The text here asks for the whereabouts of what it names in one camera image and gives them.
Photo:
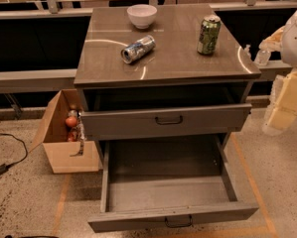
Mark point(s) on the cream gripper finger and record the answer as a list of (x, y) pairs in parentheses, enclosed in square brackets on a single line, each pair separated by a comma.
[(282, 110), (273, 42)]

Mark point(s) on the green soda can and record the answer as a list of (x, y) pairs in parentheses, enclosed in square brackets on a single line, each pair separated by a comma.
[(209, 33)]

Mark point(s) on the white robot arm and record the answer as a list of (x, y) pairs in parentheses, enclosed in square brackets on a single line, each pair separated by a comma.
[(289, 42)]

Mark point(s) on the upper grey drawer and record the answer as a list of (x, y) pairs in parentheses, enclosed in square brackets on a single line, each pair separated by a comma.
[(153, 123)]

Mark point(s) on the grey drawer cabinet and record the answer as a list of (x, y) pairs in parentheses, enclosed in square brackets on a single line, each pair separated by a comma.
[(172, 75)]

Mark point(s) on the blue silver can lying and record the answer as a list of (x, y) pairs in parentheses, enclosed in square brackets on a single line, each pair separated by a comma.
[(138, 49)]

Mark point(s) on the open middle grey drawer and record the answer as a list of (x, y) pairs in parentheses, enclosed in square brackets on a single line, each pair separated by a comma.
[(167, 182)]

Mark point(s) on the clear sanitizer bottle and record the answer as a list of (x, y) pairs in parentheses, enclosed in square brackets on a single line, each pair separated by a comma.
[(262, 57)]

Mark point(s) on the small clear pump bottle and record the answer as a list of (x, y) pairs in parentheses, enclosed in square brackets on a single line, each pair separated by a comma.
[(247, 50)]

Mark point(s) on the white bowl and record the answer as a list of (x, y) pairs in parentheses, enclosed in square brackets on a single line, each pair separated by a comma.
[(142, 15)]

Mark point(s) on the snack bags in box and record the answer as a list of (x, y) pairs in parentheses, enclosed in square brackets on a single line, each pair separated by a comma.
[(76, 134)]

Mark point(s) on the orange fruit in box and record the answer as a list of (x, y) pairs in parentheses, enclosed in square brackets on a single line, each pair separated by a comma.
[(71, 121)]

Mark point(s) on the cardboard box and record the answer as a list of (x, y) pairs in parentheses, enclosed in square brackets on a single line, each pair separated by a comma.
[(52, 134)]

